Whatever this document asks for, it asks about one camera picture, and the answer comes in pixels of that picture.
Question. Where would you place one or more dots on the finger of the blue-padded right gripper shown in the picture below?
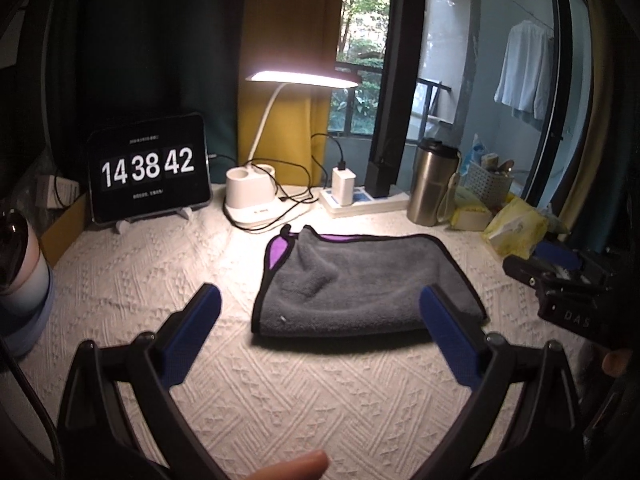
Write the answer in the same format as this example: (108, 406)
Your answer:
(558, 255)

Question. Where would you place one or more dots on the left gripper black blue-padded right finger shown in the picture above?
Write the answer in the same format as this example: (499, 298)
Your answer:
(461, 341)

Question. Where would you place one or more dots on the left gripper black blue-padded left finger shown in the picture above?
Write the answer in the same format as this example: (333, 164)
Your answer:
(181, 337)

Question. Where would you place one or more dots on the grey and purple towel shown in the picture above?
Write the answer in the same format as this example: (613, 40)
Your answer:
(331, 285)

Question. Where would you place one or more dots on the person's right hand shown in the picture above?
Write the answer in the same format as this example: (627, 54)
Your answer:
(615, 363)

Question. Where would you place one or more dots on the person's left hand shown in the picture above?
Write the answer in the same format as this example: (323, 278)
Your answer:
(311, 466)

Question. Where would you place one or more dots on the yellow tissue pack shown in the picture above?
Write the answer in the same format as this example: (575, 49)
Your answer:
(516, 230)

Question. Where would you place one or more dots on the white plastic basket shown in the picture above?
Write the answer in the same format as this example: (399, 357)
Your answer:
(491, 188)

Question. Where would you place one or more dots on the pale yellow box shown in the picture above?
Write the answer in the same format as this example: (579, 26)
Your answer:
(470, 214)

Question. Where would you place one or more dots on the white textured tablecloth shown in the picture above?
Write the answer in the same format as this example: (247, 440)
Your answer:
(378, 406)

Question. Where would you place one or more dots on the white tablet stand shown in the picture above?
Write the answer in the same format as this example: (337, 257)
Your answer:
(123, 226)

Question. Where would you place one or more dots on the stainless steel tumbler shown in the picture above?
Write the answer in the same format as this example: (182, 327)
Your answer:
(434, 183)

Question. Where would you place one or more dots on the brown cardboard box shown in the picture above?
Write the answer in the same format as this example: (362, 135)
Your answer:
(64, 231)

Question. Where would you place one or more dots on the white desk lamp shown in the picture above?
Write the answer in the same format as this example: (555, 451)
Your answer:
(254, 199)

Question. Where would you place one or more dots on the white and blue cup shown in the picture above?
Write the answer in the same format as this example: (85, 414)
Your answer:
(26, 285)

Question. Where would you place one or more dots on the white power strip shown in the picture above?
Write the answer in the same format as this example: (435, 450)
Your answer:
(364, 203)

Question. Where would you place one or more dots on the hanging white shirt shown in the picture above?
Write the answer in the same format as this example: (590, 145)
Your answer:
(525, 78)

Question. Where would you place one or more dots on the black tablet showing clock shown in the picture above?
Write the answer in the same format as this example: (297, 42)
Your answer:
(142, 168)

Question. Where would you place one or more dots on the white power adapter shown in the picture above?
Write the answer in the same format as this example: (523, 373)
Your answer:
(343, 184)

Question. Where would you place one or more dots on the yellow curtain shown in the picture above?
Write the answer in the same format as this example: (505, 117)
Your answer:
(285, 34)

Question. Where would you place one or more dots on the black monitor stand post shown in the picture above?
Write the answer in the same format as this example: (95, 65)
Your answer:
(398, 82)

